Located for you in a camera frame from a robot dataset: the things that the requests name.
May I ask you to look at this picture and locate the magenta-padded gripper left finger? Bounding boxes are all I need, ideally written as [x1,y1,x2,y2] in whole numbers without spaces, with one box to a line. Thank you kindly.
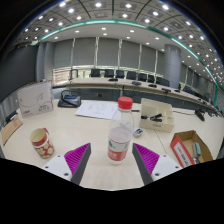
[40,142,92,186]

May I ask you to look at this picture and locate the black flat device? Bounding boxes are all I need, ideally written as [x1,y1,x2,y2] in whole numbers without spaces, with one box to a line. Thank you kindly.
[4,110,19,124]

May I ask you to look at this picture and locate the row of black office chairs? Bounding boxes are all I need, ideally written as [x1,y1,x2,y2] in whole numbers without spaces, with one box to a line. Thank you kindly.
[68,68,201,96]

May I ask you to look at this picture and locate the open red-labelled cardboard box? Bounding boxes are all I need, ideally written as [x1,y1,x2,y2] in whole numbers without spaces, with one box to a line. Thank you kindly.
[169,129,214,169]

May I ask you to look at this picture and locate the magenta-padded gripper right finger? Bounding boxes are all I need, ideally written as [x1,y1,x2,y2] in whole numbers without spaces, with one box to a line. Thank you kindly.
[131,142,184,186]

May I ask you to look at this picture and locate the white cardboard paper box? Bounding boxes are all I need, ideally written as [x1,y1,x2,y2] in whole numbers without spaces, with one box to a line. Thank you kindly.
[16,80,55,119]

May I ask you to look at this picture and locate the white paper sheet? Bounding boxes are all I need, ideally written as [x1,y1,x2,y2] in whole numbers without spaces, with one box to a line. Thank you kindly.
[74,99,120,121]

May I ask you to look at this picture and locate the red and cream mug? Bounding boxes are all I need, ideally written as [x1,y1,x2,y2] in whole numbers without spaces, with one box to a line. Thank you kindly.
[29,127,55,160]

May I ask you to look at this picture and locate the clear red-capped water bottle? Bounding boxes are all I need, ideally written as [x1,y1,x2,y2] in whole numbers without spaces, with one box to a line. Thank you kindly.
[106,96,135,166]

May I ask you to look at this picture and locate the beige desk organizer tray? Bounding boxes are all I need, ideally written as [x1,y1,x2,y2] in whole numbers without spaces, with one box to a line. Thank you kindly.
[138,97,176,133]

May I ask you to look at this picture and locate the small white remote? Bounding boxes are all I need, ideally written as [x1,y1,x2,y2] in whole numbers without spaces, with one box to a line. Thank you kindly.
[132,127,145,138]

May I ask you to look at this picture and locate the round ceiling lights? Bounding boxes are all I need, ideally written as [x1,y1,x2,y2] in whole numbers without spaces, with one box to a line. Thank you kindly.
[19,0,224,88]

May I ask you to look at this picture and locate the long curved conference desk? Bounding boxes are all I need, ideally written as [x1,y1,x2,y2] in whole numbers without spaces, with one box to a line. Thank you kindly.
[68,77,222,115]

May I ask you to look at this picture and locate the brown paper envelope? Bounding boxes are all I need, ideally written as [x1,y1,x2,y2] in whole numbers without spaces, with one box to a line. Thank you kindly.
[0,114,24,146]

